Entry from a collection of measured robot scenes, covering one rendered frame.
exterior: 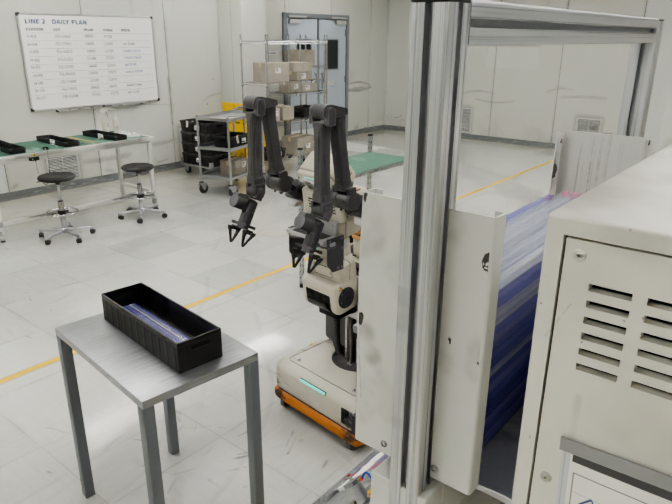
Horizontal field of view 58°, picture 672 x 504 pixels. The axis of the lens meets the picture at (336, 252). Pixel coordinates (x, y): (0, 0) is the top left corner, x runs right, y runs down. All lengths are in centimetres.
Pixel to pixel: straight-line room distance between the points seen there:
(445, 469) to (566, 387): 18
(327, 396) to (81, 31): 643
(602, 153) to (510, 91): 1063
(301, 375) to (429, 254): 253
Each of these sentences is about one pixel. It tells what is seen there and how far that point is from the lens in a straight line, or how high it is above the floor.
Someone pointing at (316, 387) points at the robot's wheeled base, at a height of 25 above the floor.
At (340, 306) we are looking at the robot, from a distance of 279.
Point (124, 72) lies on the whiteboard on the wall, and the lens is 876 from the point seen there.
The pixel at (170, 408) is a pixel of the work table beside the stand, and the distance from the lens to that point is 296.
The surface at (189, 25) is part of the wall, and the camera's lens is 942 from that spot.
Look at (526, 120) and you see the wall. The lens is 1170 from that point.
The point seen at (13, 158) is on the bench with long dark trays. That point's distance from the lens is 642.
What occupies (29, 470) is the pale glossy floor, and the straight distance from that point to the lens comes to 323.
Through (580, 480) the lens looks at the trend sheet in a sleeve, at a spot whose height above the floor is 146.
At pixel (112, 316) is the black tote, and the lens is 250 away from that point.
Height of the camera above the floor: 187
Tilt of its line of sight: 20 degrees down
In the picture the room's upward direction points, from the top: straight up
